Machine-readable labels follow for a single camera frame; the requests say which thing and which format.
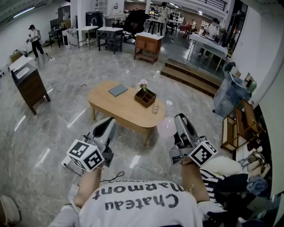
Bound long white table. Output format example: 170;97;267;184
187;33;229;71

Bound person's left forearm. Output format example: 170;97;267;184
73;165;105;209

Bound wooden steps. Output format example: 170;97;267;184
160;60;223;98

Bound floor power strip with cable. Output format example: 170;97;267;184
46;55;65;62

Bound striped garment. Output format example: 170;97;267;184
199;168;226;206

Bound white printed t-shirt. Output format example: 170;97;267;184
48;179;224;227

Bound thin black cable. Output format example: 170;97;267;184
99;171;126;184

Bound oval wooden coffee table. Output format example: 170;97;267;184
87;80;167;147

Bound pale pink glossy round object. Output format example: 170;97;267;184
156;117;178;138

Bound grey flat book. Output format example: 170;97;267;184
108;83;129;98

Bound black frame table white top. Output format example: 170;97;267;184
97;26;124;55

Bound dark clothing pile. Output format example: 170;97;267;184
208;172;274;227

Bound black railing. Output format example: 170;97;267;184
203;0;229;10

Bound pink flower bunch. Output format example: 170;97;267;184
136;78;149;93

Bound dark wooden organizer box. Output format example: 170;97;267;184
134;88;157;109

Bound wooden shelf rack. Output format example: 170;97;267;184
220;98;267;154

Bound white round side table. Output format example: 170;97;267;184
0;195;22;226

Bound marble pattern cabinet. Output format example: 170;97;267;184
62;27;79;48

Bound beige bag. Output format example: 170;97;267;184
238;145;272;178

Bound black panel with white faucet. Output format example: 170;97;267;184
85;11;105;28

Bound black backpack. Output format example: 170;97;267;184
223;61;237;72

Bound cardboard box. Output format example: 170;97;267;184
9;49;23;64

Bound white metal table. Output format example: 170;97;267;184
76;25;99;51

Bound blue knit fabric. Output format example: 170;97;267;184
246;176;268;196

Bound red chair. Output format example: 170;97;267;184
179;23;193;41

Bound ceiling strip lamp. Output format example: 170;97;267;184
12;6;36;19

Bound dark work table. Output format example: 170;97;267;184
145;18;181;36

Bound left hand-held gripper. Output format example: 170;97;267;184
66;117;117;173

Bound black office chair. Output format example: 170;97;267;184
122;9;150;43

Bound dark wooden sink cabinet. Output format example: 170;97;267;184
10;64;51;116

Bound wooden cabinet with white top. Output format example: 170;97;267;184
134;31;164;65

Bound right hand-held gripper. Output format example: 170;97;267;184
169;113;219;168

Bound white cushion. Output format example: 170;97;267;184
200;155;244;176

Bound person's right forearm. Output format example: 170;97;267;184
180;157;211;203

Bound blue-grey marble cabinet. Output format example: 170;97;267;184
212;70;252;118

